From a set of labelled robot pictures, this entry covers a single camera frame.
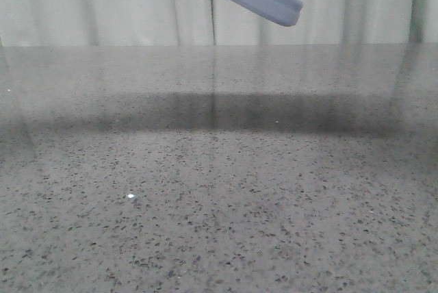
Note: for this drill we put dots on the grey-white pleated curtain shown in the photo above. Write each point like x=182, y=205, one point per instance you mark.
x=211, y=22

